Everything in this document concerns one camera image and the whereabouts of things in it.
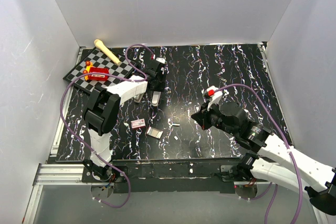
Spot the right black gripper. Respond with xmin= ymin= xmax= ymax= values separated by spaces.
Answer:
xmin=191 ymin=99 xmax=237 ymax=137

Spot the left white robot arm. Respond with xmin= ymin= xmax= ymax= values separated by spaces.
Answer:
xmin=83 ymin=58 xmax=167 ymax=182

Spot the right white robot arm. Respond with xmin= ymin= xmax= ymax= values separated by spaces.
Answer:
xmin=191 ymin=102 xmax=335 ymax=216

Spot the black white chessboard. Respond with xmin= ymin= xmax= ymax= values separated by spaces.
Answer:
xmin=63 ymin=47 xmax=134 ymax=94

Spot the red white staple box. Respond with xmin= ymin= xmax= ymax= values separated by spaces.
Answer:
xmin=131 ymin=119 xmax=145 ymax=129

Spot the open staple box tray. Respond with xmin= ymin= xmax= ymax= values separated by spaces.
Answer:
xmin=146 ymin=127 xmax=163 ymax=139

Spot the red yellow toy bus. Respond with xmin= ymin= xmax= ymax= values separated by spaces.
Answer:
xmin=82 ymin=61 xmax=109 ymax=81

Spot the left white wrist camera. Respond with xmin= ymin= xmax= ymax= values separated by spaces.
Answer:
xmin=155 ymin=57 xmax=166 ymax=64

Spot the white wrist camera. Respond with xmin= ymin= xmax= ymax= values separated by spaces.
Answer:
xmin=155 ymin=57 xmax=166 ymax=64
xmin=203 ymin=86 xmax=223 ymax=111

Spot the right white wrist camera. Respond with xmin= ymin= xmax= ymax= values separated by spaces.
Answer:
xmin=203 ymin=86 xmax=223 ymax=111

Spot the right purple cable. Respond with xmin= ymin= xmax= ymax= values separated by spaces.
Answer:
xmin=209 ymin=83 xmax=304 ymax=224

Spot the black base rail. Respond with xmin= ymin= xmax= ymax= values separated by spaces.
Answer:
xmin=82 ymin=158 xmax=257 ymax=197

